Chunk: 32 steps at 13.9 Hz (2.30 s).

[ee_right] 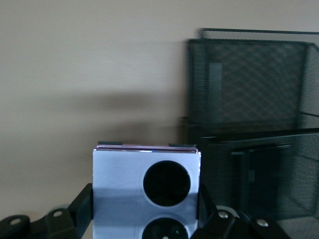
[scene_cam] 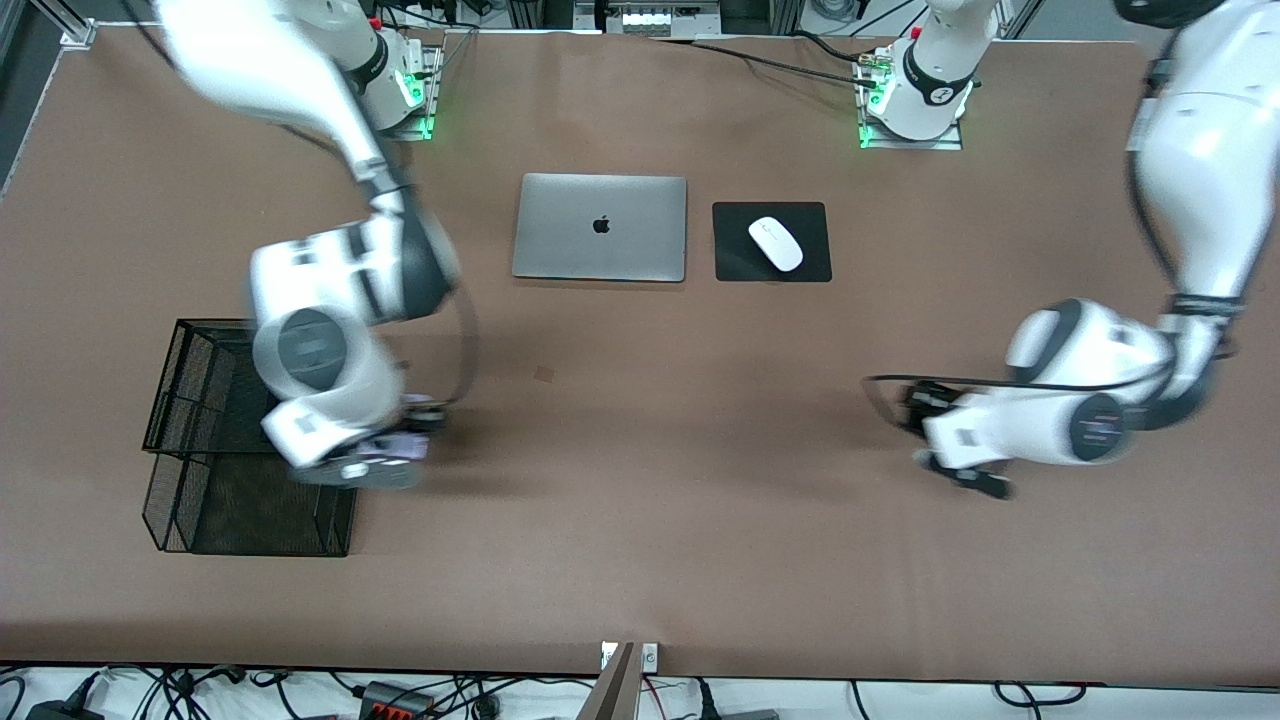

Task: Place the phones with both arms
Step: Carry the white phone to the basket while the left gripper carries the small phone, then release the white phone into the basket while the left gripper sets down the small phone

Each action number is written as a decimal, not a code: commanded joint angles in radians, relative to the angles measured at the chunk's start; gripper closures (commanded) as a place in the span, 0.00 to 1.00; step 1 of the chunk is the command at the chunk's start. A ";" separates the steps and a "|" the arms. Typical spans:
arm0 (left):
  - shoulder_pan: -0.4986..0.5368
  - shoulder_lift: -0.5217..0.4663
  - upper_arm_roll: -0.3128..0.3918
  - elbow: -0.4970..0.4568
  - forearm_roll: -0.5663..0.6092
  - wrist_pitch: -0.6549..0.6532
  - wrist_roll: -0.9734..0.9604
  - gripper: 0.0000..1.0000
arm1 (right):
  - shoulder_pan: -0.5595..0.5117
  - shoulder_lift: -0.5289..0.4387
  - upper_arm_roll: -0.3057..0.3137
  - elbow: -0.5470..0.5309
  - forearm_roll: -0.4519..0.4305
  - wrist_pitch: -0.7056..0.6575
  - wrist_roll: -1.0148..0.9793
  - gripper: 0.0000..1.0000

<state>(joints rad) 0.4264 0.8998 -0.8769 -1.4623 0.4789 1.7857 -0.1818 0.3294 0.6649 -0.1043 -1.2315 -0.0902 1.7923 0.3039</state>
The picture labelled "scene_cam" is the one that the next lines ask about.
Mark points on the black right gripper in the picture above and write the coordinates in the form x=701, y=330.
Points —
x=421, y=412

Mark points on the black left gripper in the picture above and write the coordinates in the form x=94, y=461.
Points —
x=921, y=402

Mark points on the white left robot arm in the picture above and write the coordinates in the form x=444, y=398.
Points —
x=1200, y=180

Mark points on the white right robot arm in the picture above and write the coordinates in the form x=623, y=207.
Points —
x=310, y=270

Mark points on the black mesh two-tier tray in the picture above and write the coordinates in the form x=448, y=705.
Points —
x=200, y=400

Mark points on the white computer mouse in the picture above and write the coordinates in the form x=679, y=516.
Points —
x=776, y=244

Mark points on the silver closed laptop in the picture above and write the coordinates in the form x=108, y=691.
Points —
x=600, y=250

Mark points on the black mouse pad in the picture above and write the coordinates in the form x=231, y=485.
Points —
x=730, y=260

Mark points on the black power strip orange switches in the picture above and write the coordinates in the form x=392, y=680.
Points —
x=400, y=700

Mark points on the white socket strip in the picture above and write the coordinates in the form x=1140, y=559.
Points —
x=655, y=20

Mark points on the black power adapter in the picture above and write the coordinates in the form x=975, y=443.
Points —
x=60, y=712

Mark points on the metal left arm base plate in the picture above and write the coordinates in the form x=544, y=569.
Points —
x=910, y=144

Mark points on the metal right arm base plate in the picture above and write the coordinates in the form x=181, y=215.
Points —
x=432, y=100

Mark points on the white metal bracket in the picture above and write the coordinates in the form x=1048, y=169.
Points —
x=650, y=657

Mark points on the brown slanted post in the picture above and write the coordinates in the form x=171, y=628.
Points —
x=612, y=695

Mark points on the aluminium corner bracket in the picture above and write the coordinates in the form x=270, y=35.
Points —
x=78, y=33

